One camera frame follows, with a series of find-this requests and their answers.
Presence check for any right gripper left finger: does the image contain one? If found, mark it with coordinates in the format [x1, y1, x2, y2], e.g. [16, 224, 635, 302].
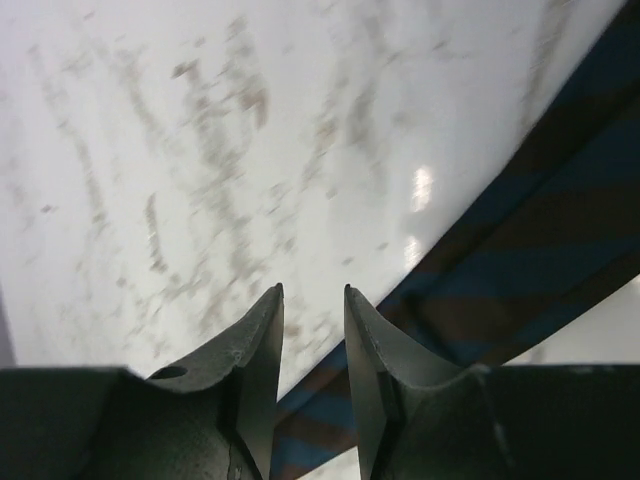
[148, 283, 284, 479]

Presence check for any dark blue striped tie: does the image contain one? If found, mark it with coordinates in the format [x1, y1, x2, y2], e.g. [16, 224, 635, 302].
[269, 0, 640, 476]

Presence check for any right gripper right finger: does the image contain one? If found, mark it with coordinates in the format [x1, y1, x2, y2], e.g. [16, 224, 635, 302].
[344, 286, 480, 479]

